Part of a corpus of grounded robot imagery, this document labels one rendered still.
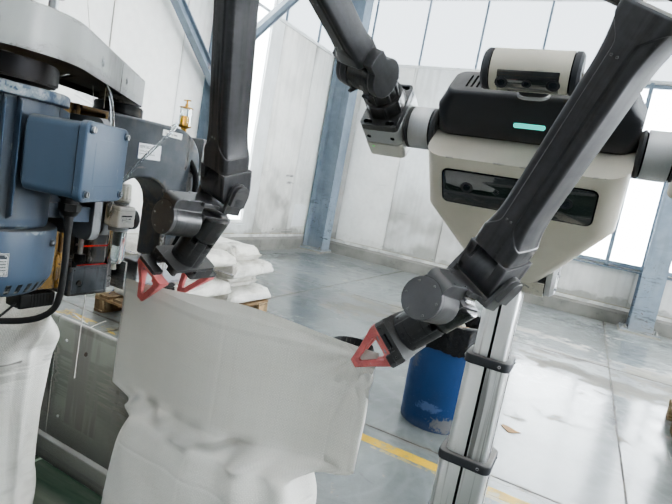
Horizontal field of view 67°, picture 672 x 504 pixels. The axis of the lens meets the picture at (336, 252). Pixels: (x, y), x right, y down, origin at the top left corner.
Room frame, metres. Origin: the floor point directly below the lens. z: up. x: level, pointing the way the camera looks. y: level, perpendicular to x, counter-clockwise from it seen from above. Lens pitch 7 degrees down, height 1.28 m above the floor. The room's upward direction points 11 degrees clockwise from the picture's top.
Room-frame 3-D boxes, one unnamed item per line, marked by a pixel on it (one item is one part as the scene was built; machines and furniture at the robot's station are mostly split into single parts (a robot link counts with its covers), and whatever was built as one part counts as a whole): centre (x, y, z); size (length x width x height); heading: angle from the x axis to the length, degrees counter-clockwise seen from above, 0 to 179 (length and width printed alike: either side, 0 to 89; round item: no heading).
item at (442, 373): (2.94, -0.77, 0.32); 0.51 x 0.48 x 0.65; 154
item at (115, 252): (0.89, 0.39, 1.11); 0.03 x 0.03 x 0.06
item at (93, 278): (0.90, 0.45, 1.04); 0.08 x 0.06 x 0.05; 154
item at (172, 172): (1.06, 0.51, 1.21); 0.30 x 0.25 x 0.30; 64
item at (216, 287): (3.80, 1.08, 0.32); 0.66 x 0.43 x 0.15; 156
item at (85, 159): (0.61, 0.32, 1.25); 0.10 x 0.08 x 0.12; 179
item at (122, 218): (0.89, 0.39, 1.14); 0.05 x 0.04 x 0.16; 154
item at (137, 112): (1.00, 0.47, 1.35); 0.09 x 0.09 x 0.03
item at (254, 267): (4.35, 0.84, 0.44); 0.68 x 0.44 x 0.15; 154
